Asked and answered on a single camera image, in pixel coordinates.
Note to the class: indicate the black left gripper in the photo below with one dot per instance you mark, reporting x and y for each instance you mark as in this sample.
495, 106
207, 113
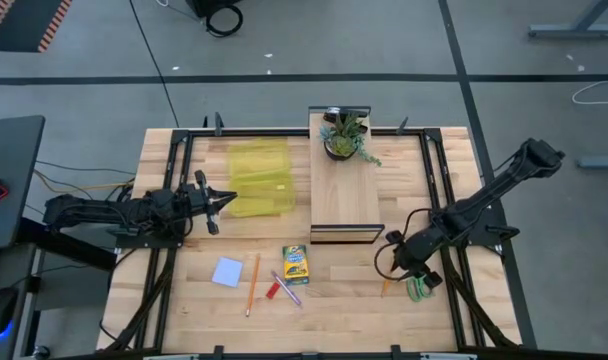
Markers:
199, 200

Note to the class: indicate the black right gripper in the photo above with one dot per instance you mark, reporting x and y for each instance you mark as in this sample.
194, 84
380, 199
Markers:
411, 252

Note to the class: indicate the short orange pencil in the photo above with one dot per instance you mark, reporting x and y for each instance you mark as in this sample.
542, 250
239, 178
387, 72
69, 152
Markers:
385, 288

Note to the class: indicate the green scissors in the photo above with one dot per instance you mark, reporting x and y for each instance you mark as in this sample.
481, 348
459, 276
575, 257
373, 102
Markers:
418, 292

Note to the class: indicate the light blue sticky note pad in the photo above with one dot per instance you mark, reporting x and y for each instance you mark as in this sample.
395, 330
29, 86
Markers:
228, 272

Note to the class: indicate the long orange pencil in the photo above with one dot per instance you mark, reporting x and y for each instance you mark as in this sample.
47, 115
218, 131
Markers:
253, 285

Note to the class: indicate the crayon box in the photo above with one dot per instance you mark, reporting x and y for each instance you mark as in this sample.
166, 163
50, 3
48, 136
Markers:
296, 265

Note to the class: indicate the purple pen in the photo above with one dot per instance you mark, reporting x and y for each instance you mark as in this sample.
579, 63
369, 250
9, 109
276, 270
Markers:
286, 288

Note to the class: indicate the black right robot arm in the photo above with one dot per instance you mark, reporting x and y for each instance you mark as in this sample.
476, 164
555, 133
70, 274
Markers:
484, 205

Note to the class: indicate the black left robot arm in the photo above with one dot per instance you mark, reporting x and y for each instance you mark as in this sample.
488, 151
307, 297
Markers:
94, 210

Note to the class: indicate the yellow transparent pencil case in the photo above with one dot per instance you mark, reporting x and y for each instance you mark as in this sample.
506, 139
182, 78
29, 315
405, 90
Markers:
261, 180

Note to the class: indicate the black table clamp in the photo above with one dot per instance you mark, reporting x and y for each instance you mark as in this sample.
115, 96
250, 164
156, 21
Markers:
218, 124
395, 352
218, 352
402, 126

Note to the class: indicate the potted succulent plant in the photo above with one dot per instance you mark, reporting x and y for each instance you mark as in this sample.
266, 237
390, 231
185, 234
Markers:
340, 145

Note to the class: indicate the black stapler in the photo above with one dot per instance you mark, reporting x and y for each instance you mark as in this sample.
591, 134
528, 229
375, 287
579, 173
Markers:
331, 117

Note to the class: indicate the dark side desk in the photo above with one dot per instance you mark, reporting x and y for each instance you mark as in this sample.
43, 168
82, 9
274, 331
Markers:
9, 165

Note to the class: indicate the grey metal floor bar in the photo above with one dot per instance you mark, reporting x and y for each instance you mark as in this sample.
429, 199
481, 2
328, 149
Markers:
601, 161

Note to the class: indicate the black mat orange stripes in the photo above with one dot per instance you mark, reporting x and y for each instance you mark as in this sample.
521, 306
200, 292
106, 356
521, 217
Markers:
19, 25

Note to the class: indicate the grey metal table base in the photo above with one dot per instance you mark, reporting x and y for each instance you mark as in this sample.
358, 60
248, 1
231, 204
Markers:
574, 31

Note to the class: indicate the black metal table frame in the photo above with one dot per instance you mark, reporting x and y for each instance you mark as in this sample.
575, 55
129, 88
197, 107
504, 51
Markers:
259, 133

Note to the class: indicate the wooden shelf riser black frame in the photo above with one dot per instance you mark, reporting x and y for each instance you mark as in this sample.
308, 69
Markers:
344, 195

